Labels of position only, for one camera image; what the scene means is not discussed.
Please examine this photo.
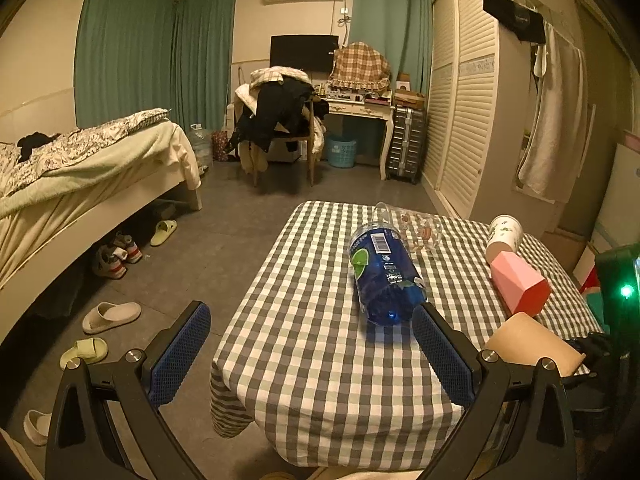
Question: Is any teal curtain behind desk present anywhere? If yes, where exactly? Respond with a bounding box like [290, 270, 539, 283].
[349, 0, 434, 94]

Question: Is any beige slipper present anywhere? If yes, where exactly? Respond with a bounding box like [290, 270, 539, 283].
[81, 302, 142, 335]

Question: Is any blue laundry basket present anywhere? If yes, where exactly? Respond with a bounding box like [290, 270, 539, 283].
[326, 136, 357, 169]

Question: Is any blue plastic bottle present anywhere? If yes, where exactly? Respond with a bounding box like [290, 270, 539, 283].
[348, 220, 426, 326]

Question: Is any light green slipper under bed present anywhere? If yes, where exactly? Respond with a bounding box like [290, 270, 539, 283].
[150, 219, 178, 247]

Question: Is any white louvered wardrobe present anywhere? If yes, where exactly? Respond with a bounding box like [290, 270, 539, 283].
[423, 0, 499, 218]

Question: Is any bed with patterned bedding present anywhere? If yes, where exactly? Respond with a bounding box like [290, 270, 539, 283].
[1, 108, 202, 335]

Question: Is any white slipper at edge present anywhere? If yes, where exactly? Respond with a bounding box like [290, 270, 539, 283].
[23, 410, 52, 446]

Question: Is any pair of sneakers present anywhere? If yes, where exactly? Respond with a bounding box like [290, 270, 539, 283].
[92, 232, 143, 280]

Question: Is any plaid cloth cover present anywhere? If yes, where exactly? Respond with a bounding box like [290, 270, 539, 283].
[329, 41, 392, 93]

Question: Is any silver suitcase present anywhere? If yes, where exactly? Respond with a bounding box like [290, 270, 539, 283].
[386, 106, 427, 184]

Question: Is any white desk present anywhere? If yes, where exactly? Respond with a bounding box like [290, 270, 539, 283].
[322, 96, 394, 181]

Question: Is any pink faceted cup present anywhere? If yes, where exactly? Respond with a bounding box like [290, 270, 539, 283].
[490, 252, 551, 318]

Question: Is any large water jug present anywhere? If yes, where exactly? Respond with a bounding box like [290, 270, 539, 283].
[188, 124, 213, 174]

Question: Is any brown paper cup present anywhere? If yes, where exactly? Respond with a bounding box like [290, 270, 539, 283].
[484, 313, 586, 377]

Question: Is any wooden chair with clothes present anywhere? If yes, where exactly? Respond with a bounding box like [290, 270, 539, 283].
[226, 66, 330, 183]

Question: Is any black monitor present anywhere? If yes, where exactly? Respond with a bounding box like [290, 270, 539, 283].
[269, 35, 338, 74]

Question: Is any teal window curtain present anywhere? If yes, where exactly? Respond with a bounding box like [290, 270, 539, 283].
[74, 0, 235, 130]

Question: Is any white refrigerator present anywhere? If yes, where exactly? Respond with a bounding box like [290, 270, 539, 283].
[590, 144, 640, 254]

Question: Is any hanging white towel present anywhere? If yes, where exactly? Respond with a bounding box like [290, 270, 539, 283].
[518, 24, 588, 204]

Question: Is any white patterned paper cup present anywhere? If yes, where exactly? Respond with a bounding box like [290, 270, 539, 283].
[485, 214, 523, 263]

